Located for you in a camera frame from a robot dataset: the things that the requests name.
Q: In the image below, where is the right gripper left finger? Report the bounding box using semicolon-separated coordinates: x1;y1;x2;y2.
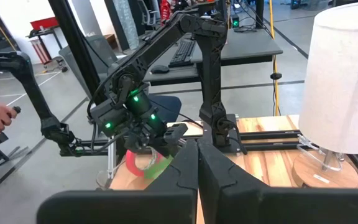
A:
37;138;200;224

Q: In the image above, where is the grey mesh office chair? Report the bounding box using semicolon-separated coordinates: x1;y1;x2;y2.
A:
58;34;119;102

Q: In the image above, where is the silver aluminium bracket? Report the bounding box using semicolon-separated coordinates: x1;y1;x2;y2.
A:
106;144;118;183

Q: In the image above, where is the black keyboard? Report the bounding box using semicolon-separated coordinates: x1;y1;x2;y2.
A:
167;38;198;68

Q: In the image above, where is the clear acrylic bracket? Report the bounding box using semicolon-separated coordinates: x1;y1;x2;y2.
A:
296;134;345;173

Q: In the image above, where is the green tape roll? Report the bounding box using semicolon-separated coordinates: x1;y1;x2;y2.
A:
144;154;174;180

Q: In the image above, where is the blue chair seat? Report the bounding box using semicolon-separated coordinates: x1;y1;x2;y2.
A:
147;94;183;124

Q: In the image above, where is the yellow floor cable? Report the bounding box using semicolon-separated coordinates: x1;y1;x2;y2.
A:
268;0;282;116

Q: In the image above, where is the silver column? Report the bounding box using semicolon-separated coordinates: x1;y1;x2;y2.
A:
112;0;140;50

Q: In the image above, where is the green lit device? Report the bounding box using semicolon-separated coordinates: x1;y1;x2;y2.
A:
229;13;241;29

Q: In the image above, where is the black computer mouse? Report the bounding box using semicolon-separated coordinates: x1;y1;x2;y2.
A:
150;64;171;75

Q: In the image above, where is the pink tape roll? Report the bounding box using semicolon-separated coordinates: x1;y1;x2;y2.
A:
124;149;165;178

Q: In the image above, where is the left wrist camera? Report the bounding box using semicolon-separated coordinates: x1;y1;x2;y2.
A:
163;122;189;139

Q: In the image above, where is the black desk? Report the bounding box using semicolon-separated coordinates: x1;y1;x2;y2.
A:
142;28;284;87

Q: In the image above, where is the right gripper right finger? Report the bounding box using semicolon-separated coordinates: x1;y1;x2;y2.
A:
198;139;358;224

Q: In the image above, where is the red cart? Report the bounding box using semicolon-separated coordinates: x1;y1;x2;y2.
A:
26;16;62;66

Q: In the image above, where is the white cylindrical tube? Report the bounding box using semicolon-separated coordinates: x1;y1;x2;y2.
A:
291;0;358;190

